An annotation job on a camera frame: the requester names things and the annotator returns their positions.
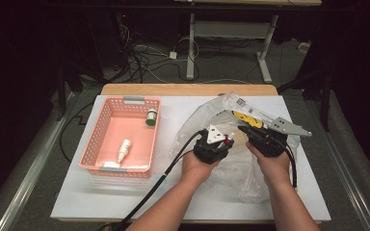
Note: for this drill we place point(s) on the small white dropper bottle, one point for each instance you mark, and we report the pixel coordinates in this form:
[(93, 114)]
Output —
[(125, 150)]

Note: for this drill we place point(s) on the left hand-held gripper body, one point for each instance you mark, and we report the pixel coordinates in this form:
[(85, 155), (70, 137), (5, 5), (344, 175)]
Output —
[(213, 133)]

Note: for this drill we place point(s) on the white bottle with green cap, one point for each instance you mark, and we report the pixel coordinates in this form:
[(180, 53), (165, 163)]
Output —
[(151, 117)]

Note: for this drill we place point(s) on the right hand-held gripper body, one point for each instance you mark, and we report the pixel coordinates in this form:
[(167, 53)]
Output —
[(285, 125)]

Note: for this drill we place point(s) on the white board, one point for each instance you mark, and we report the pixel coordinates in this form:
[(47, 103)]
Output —
[(86, 199)]

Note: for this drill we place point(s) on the white power adapter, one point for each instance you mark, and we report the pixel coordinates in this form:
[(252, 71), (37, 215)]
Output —
[(173, 55)]

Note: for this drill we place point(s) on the clear smiley plastic bag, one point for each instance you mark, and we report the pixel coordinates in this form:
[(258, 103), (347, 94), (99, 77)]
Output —
[(234, 173)]

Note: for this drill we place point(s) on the white metal desk frame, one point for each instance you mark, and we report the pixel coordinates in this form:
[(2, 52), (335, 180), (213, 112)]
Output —
[(228, 29)]

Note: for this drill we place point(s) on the person's left hand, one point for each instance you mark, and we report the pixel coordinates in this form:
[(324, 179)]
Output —
[(196, 170)]

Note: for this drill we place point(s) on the person's right hand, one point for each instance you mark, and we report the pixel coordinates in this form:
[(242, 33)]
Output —
[(274, 170)]

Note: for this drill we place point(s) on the black stand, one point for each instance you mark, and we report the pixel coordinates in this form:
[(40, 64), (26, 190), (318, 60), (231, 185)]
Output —
[(325, 102), (61, 96)]

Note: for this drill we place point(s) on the metal floor rail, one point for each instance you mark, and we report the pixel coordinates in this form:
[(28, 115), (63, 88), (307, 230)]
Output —
[(35, 166), (343, 173)]

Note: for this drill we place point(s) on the pink perforated plastic basket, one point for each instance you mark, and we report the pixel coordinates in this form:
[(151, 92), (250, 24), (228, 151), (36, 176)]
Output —
[(122, 128)]

